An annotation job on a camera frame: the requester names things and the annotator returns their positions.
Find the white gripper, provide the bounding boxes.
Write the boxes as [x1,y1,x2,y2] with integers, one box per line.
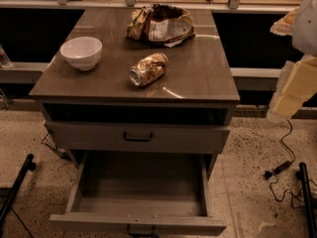
[266,0,317,121]

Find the brown chip bag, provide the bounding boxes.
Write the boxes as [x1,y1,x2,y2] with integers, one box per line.
[126,4,195,48]

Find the grey drawer cabinet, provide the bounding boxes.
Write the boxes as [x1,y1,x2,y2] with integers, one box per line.
[31,8,240,169]

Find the open grey middle drawer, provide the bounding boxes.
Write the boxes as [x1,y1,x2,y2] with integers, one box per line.
[50,152,226,236]

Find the closed grey top drawer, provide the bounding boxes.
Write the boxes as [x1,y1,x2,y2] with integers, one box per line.
[45,121,230,154]

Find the crushed gold soda can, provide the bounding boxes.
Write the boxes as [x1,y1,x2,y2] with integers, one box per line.
[129,53,168,87]

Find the white ceramic bowl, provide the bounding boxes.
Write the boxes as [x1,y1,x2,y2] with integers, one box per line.
[60,37,103,70]

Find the black left stand leg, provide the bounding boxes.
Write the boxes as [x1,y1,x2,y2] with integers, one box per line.
[0,154,36,227]

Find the clear glass at left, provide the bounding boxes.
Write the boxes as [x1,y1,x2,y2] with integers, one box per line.
[0,45,13,68]

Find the black top drawer handle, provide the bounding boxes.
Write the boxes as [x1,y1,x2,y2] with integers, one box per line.
[123,132,154,142]

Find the black drawer handle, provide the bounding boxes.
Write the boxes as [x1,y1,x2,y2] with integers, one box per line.
[123,132,154,142]
[126,225,159,238]

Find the black middle drawer handle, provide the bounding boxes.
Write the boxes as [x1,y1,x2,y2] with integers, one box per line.
[126,225,159,238]

